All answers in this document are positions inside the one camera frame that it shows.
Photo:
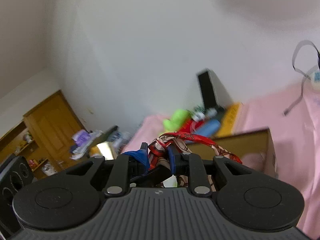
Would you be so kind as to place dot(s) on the red patterned silk scarf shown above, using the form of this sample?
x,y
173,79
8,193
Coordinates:
x,y
159,148

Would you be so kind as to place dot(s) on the black stand panel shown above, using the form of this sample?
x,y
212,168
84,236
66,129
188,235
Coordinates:
x,y
214,94

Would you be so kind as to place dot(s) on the wooden door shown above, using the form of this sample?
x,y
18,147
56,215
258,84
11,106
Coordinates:
x,y
53,123

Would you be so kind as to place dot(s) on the bright green plush toy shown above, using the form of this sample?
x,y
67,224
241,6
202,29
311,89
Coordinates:
x,y
176,121

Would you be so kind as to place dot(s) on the pink patterned tablecloth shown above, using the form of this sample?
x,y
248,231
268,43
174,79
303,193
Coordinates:
x,y
296,143

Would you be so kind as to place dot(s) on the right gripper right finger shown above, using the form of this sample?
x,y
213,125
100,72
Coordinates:
x,y
197,170

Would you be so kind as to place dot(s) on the white power strip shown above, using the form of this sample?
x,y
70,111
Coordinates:
x,y
315,80

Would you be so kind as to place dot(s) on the panda plush toy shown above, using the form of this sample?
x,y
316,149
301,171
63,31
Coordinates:
x,y
201,113

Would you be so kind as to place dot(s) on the brown cardboard box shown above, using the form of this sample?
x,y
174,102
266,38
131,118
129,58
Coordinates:
x,y
254,148

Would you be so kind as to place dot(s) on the yellow book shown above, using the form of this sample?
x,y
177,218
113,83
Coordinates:
x,y
229,121

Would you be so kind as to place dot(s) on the red plush toy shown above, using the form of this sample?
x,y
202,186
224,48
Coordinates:
x,y
189,126

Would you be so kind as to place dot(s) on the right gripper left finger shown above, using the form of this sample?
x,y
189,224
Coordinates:
x,y
114,177

